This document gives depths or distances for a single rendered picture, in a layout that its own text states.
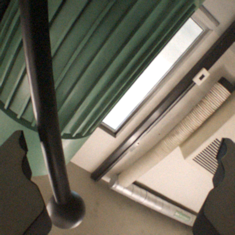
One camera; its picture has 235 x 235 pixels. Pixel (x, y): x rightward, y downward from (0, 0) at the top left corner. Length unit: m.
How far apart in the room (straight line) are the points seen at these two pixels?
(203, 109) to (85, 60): 1.48
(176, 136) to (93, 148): 0.84
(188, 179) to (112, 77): 2.20
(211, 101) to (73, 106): 1.47
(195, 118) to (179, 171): 0.79
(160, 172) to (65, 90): 2.02
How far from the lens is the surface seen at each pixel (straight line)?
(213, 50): 1.59
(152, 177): 2.20
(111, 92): 0.19
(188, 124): 1.63
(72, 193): 0.17
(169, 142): 1.69
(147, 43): 0.17
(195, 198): 2.67
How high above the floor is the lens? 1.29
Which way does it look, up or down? 23 degrees up
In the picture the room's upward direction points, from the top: 139 degrees counter-clockwise
